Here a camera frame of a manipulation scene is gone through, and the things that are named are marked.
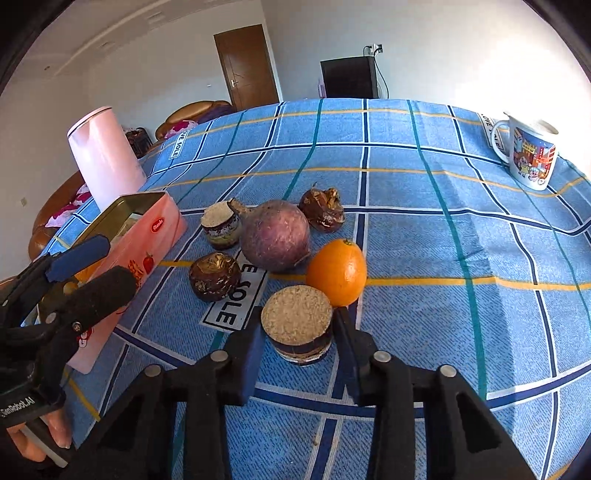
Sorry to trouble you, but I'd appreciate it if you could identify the brown leather sofa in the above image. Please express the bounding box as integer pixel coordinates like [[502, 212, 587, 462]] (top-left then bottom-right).
[[28, 171, 93, 259], [154, 100, 232, 139]]

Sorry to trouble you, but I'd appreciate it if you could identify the small cut taro piece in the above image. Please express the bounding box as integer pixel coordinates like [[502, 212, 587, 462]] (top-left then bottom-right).
[[201, 202, 242, 251]]

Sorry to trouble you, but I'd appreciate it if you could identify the person's left hand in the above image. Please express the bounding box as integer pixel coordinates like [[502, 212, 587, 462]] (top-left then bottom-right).
[[7, 405, 75, 462]]

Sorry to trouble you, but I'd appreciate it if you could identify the orange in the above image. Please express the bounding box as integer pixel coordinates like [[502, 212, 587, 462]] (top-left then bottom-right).
[[74, 263, 106, 283], [305, 239, 368, 308]]

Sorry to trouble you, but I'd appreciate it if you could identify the white cartoon print mug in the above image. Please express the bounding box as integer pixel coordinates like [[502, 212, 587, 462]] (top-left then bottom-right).
[[490, 112, 559, 191]]

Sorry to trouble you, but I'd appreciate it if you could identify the brown wooden door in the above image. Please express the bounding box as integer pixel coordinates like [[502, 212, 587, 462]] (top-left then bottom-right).
[[213, 24, 280, 112]]

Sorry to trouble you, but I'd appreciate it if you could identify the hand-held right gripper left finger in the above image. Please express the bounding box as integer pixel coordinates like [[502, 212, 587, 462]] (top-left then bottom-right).
[[60, 307, 269, 480]]

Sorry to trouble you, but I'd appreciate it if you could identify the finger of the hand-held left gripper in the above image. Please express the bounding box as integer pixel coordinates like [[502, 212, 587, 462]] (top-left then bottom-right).
[[39, 266, 138, 393], [0, 234, 112, 324]]

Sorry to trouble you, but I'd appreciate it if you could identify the black television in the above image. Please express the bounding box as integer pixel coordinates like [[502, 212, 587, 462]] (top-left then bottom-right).
[[320, 56, 380, 99]]

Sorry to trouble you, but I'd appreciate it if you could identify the dark brown mangosteen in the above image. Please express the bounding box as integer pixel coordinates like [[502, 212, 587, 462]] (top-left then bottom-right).
[[189, 253, 242, 303], [298, 185, 345, 233]]

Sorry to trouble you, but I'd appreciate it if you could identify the large cut taro piece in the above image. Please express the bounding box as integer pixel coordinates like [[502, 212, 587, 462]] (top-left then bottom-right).
[[261, 285, 334, 366]]

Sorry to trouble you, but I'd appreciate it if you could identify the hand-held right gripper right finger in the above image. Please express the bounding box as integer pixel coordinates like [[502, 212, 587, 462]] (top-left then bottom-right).
[[332, 307, 550, 480]]

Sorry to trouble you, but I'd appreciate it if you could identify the purple round fruit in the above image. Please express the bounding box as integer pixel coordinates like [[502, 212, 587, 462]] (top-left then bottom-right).
[[228, 198, 311, 273]]

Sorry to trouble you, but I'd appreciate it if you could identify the pink tin box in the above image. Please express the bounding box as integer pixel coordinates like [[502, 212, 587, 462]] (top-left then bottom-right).
[[39, 191, 188, 374]]

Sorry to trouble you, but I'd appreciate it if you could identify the black power cable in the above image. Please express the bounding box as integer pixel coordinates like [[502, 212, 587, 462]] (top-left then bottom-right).
[[375, 52, 389, 99]]

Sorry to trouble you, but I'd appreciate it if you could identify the white red floral cushion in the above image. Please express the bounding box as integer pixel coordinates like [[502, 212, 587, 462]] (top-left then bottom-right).
[[45, 185, 93, 228], [165, 120, 199, 138]]

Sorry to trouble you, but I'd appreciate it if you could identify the pink electric kettle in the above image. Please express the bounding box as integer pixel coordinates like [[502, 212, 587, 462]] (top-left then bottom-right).
[[67, 107, 147, 210]]

